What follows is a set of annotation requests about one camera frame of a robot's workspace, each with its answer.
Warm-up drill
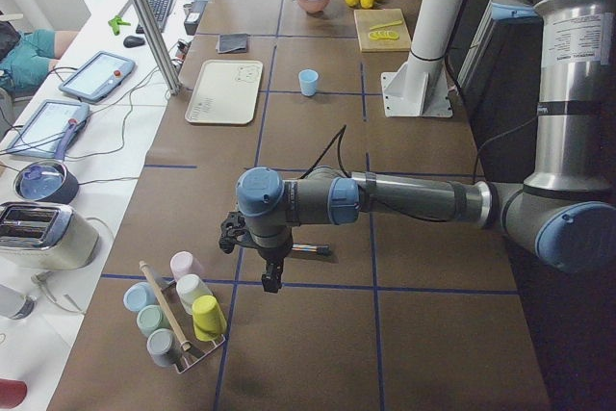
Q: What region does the wooden cutting board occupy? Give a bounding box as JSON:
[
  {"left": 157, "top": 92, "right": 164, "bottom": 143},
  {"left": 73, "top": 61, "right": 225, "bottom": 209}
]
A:
[{"left": 354, "top": 9, "right": 411, "bottom": 53}]

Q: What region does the grey folded cloth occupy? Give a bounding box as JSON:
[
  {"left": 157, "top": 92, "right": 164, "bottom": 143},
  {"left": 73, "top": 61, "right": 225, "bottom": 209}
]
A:
[{"left": 217, "top": 33, "right": 249, "bottom": 54}]

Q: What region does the white support column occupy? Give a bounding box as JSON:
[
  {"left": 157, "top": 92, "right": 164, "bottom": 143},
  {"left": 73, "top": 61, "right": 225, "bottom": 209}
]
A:
[{"left": 409, "top": 0, "right": 463, "bottom": 64}]

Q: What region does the grey cup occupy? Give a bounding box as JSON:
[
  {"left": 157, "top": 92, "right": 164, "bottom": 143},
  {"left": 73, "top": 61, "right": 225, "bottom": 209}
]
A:
[{"left": 146, "top": 328, "right": 182, "bottom": 367}]

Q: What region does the yellow cup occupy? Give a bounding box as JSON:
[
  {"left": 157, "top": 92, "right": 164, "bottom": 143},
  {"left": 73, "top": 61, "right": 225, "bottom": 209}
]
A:
[{"left": 192, "top": 295, "right": 227, "bottom": 342}]

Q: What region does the teach pendant near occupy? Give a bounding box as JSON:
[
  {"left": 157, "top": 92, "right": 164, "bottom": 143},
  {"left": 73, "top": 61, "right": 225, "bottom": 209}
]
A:
[{"left": 2, "top": 100, "right": 90, "bottom": 161}]

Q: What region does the white bear tray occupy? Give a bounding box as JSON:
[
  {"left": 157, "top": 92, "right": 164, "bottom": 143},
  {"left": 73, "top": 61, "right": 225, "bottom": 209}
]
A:
[{"left": 185, "top": 60, "right": 263, "bottom": 125}]

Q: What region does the black keyboard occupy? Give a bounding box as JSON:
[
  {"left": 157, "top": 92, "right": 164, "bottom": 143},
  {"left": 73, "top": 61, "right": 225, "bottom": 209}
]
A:
[{"left": 147, "top": 0, "right": 175, "bottom": 32}]

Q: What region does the light blue cup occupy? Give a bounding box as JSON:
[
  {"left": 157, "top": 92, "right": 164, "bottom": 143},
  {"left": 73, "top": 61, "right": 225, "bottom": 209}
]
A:
[{"left": 298, "top": 69, "right": 320, "bottom": 97}]

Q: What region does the pink cup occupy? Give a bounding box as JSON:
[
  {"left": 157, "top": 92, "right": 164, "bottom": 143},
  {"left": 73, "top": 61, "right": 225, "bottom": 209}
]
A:
[{"left": 169, "top": 250, "right": 205, "bottom": 281}]

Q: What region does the green cup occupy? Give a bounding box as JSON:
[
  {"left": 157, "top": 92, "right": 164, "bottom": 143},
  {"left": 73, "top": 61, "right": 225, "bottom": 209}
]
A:
[{"left": 137, "top": 305, "right": 170, "bottom": 338}]

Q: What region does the clear acrylic cup rack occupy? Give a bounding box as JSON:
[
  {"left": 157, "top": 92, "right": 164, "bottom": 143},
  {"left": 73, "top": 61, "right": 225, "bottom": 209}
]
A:
[{"left": 162, "top": 280, "right": 226, "bottom": 373}]

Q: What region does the aluminium frame post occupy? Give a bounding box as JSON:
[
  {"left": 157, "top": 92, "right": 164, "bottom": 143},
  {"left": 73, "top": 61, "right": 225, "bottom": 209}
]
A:
[{"left": 131, "top": 0, "right": 181, "bottom": 95}]

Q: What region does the teach pendant far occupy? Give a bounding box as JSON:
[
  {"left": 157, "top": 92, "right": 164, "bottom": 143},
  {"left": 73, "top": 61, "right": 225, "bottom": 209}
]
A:
[{"left": 59, "top": 51, "right": 136, "bottom": 103}]

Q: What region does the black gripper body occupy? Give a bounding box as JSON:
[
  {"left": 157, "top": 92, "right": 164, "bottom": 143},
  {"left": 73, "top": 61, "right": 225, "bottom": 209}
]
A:
[{"left": 218, "top": 211, "right": 294, "bottom": 265}]

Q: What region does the yellow plastic knife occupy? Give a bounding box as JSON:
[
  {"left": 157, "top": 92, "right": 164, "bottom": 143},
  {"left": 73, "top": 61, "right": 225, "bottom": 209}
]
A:
[{"left": 369, "top": 19, "right": 404, "bottom": 31}]

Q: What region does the blue cup on rack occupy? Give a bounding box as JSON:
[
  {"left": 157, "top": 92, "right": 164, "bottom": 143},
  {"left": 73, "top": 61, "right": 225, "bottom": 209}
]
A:
[{"left": 123, "top": 281, "right": 158, "bottom": 313}]

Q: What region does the cream toaster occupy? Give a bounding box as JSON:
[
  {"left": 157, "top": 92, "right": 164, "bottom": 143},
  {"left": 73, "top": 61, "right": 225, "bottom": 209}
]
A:
[{"left": 1, "top": 201, "right": 99, "bottom": 270}]

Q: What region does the teach pendant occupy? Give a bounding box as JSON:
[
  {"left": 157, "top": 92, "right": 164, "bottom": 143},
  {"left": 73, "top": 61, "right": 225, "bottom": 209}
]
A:
[
  {"left": 59, "top": 51, "right": 136, "bottom": 103},
  {"left": 2, "top": 100, "right": 90, "bottom": 161}
]

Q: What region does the black computer mouse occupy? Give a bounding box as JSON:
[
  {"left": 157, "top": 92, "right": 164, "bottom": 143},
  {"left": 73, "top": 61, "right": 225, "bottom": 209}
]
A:
[{"left": 123, "top": 36, "right": 145, "bottom": 48}]

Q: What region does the white cup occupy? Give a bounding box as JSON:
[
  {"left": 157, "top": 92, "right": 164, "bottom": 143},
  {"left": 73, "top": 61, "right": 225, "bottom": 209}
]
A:
[{"left": 176, "top": 273, "right": 213, "bottom": 315}]

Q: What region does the lemon slice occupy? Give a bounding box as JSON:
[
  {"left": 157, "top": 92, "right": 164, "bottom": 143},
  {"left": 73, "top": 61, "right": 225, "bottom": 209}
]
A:
[{"left": 368, "top": 30, "right": 399, "bottom": 41}]

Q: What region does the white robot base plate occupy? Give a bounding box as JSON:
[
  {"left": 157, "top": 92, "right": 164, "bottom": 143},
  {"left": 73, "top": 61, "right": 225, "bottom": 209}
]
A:
[{"left": 380, "top": 69, "right": 453, "bottom": 118}]

